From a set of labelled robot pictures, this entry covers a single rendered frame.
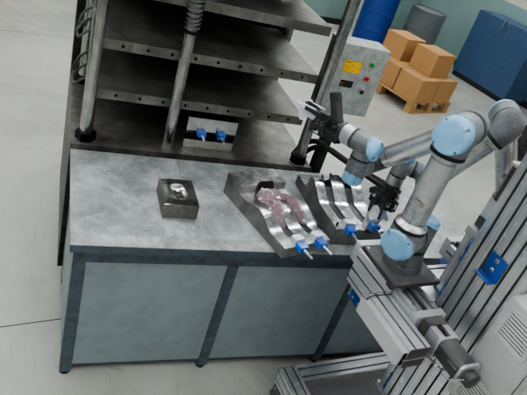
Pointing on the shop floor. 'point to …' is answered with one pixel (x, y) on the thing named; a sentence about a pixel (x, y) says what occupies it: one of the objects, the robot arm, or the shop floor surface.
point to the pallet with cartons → (417, 73)
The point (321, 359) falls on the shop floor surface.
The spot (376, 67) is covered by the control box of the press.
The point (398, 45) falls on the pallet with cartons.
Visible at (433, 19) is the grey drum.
